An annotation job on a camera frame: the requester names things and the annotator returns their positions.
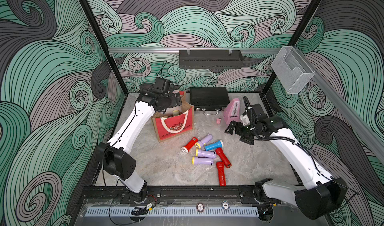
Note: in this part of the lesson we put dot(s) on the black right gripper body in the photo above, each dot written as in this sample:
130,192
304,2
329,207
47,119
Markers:
245,131

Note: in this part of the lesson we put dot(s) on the red canvas tote bag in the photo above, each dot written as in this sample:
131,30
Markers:
166,126

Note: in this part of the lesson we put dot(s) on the black wall-mounted shelf tray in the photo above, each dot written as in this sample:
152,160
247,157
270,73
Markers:
210,59

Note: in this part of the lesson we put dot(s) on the black hard carry case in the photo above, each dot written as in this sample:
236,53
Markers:
209,99

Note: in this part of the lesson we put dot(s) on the aluminium rail right wall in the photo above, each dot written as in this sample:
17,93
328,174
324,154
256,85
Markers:
356,95

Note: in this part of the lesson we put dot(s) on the blue flashlight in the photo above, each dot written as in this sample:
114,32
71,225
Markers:
214,146

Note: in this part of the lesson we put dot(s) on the red flashlight white head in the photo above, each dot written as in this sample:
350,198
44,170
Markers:
189,145

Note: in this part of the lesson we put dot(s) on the white slotted cable duct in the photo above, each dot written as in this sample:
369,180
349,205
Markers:
174,212

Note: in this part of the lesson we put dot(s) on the aluminium rail wall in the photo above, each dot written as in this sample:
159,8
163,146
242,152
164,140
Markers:
152,50
356,95

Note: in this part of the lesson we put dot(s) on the purple flashlight lower row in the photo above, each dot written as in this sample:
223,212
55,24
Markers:
202,161

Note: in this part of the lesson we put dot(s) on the purple flashlight centre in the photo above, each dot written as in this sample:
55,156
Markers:
202,142

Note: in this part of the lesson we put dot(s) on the purple flashlight row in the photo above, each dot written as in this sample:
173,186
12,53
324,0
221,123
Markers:
205,154
202,161

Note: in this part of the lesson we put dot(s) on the purple flashlight middle row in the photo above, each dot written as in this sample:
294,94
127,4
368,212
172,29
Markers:
205,154

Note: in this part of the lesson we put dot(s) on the clear plastic wall bin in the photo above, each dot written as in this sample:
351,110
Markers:
292,69

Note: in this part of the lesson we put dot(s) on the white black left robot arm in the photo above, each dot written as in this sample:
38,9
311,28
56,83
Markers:
115,158

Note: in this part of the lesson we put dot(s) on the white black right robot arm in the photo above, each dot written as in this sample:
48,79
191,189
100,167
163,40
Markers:
320,193

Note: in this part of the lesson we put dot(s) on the black front mounting rail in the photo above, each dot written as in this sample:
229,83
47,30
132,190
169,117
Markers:
250,193

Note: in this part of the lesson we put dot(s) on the aluminium rail back wall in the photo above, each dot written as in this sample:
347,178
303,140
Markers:
152,50

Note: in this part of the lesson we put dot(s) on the pink metronome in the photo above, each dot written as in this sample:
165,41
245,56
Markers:
232,111

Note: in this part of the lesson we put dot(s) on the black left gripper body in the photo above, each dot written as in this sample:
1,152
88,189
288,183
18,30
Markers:
170,101

